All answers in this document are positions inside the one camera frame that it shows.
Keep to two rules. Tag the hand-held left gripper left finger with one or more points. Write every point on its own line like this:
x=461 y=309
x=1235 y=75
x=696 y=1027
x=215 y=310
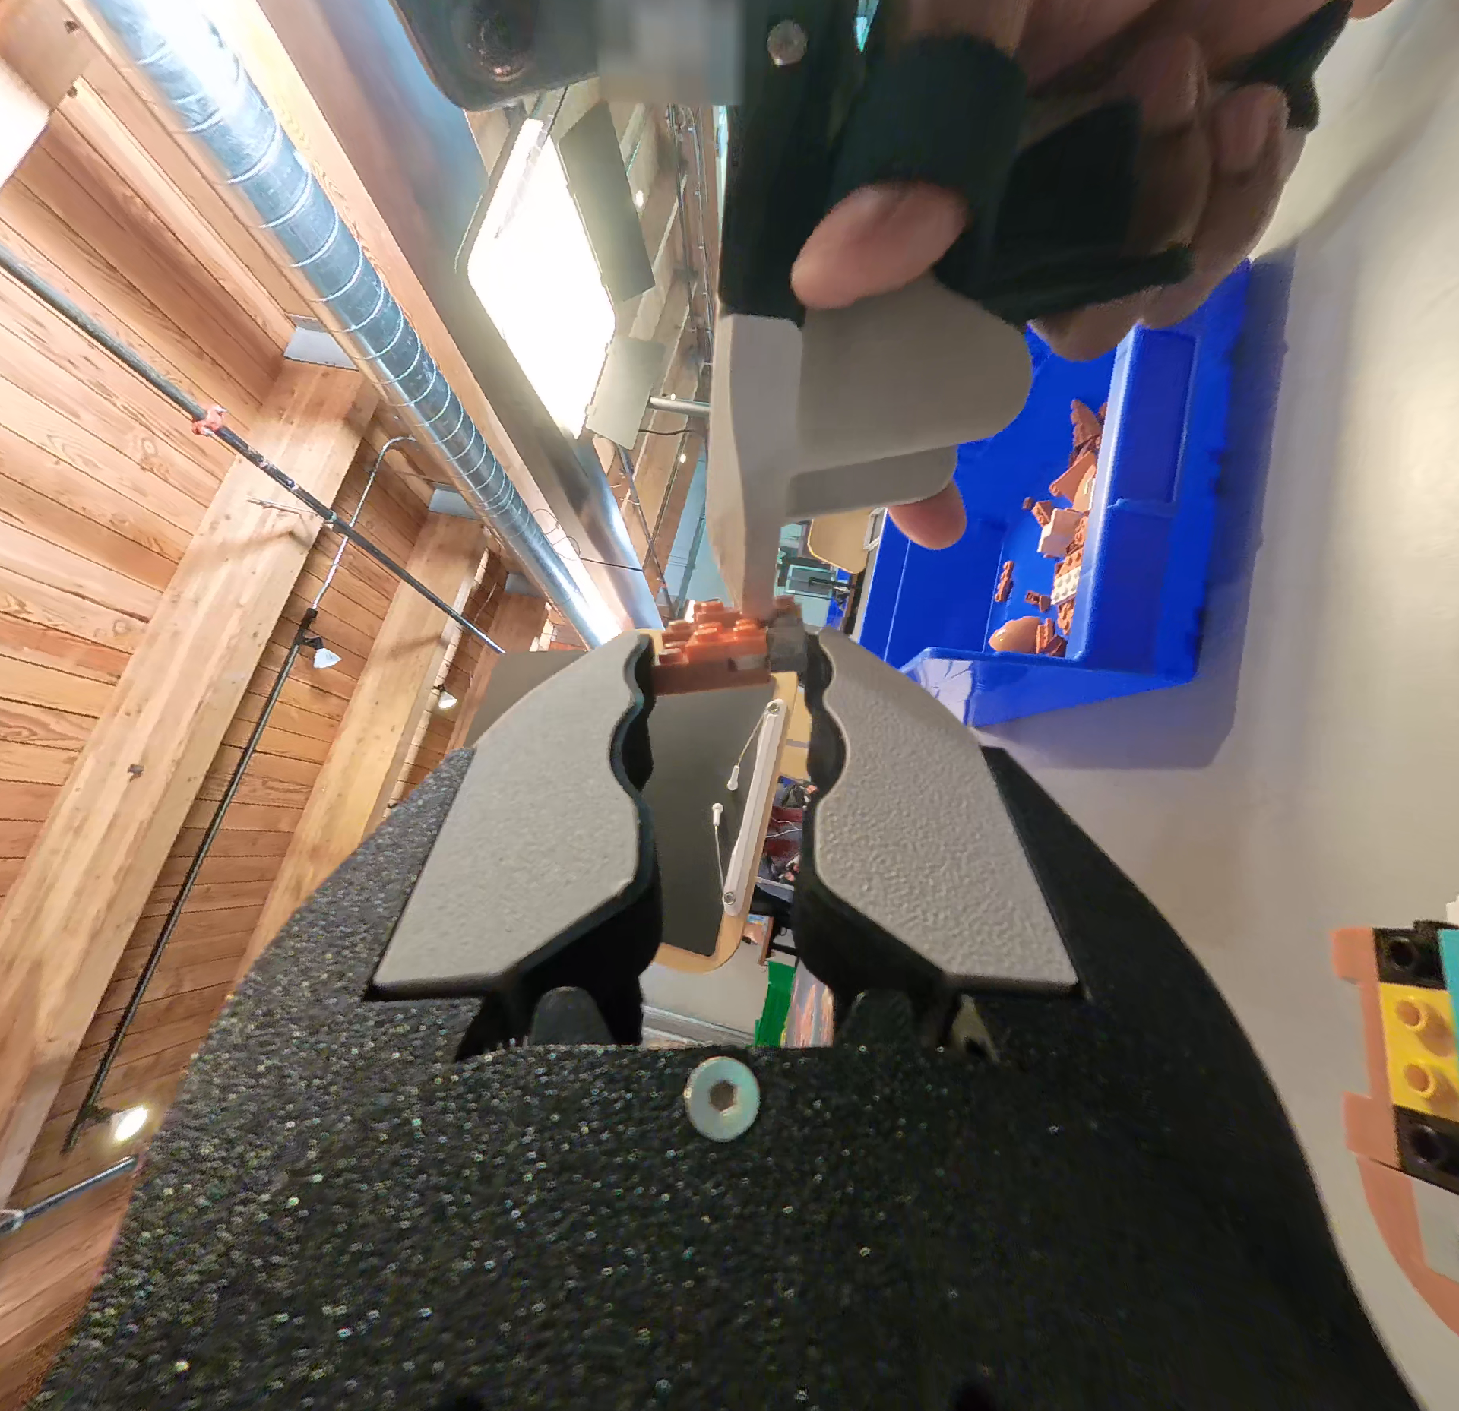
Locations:
x=514 y=865

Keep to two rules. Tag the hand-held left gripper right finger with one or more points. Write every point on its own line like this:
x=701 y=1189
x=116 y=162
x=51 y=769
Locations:
x=936 y=865

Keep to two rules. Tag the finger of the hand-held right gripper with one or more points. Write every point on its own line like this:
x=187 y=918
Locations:
x=890 y=398

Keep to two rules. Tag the pile of brown toy bricks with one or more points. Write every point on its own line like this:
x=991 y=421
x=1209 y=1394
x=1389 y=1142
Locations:
x=1062 y=512

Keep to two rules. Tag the blue plastic bin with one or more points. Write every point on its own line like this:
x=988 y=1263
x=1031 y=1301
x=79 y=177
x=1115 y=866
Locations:
x=1141 y=547

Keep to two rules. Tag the brown toy brick assembly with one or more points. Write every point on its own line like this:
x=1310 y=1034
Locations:
x=712 y=644

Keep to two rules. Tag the black chair with wooden rim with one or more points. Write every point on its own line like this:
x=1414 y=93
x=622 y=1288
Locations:
x=686 y=797

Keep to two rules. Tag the ceiling light panel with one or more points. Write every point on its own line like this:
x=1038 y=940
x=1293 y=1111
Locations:
x=543 y=273

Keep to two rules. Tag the colourful toy brick model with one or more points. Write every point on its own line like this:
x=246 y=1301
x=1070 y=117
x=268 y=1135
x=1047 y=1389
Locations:
x=1414 y=1071

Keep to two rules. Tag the black wall rod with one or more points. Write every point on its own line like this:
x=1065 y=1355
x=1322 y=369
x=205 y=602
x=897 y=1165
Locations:
x=343 y=525

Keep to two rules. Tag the silver ventilation duct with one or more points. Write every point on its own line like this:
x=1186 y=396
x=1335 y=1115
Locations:
x=274 y=181

